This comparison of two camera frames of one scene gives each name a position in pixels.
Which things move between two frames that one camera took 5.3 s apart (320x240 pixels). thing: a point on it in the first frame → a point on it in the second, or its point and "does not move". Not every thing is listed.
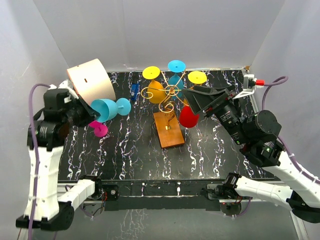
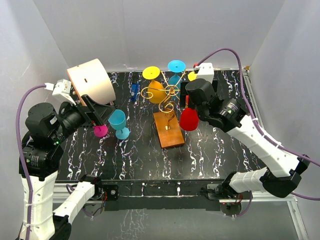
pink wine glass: x=100 y=130 does not move
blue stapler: x=134 y=90 does not move
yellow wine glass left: x=156 y=91 does not move
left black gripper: x=90 y=113 → x=101 y=111
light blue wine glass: x=108 y=109 → x=117 y=120
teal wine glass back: x=175 y=84 does not move
